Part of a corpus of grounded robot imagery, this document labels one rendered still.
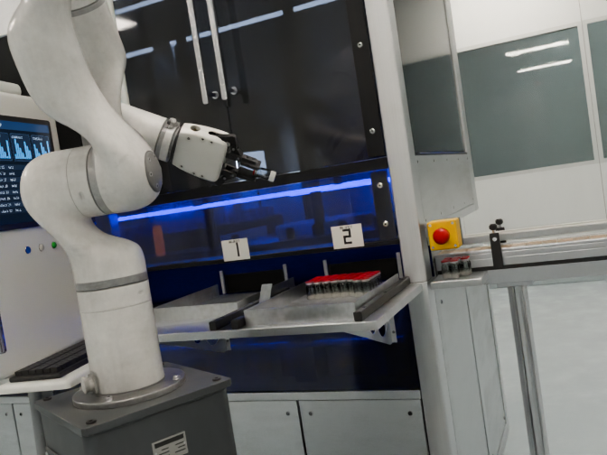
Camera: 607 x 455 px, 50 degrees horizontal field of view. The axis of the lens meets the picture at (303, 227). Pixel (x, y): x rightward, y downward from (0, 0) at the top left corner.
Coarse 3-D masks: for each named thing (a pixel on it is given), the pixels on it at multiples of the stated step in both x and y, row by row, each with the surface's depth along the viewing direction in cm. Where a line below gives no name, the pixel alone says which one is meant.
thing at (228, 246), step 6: (228, 240) 186; (234, 240) 185; (240, 240) 184; (246, 240) 183; (222, 246) 186; (228, 246) 186; (234, 246) 185; (240, 246) 184; (246, 246) 183; (228, 252) 186; (234, 252) 185; (240, 252) 184; (246, 252) 184; (228, 258) 186; (234, 258) 185; (240, 258) 185; (246, 258) 184
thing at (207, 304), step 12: (216, 288) 197; (276, 288) 177; (180, 300) 179; (192, 300) 185; (204, 300) 190; (216, 300) 188; (228, 300) 185; (240, 300) 159; (252, 300) 164; (156, 312) 166; (168, 312) 165; (180, 312) 163; (192, 312) 162; (204, 312) 161; (216, 312) 159; (228, 312) 158
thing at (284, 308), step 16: (304, 288) 173; (384, 288) 152; (256, 304) 148; (272, 304) 155; (288, 304) 162; (304, 304) 158; (320, 304) 136; (336, 304) 134; (352, 304) 133; (256, 320) 142; (272, 320) 140; (288, 320) 139; (304, 320) 137; (320, 320) 136
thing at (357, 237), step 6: (336, 228) 172; (342, 228) 172; (354, 228) 170; (360, 228) 170; (336, 234) 172; (342, 234) 172; (348, 234) 171; (354, 234) 170; (360, 234) 170; (336, 240) 173; (342, 240) 172; (348, 240) 171; (354, 240) 171; (360, 240) 170; (336, 246) 173; (342, 246) 172; (348, 246) 171; (354, 246) 171
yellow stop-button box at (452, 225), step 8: (432, 224) 162; (440, 224) 161; (448, 224) 160; (456, 224) 160; (432, 232) 162; (456, 232) 160; (432, 240) 162; (456, 240) 160; (432, 248) 162; (440, 248) 162; (448, 248) 161
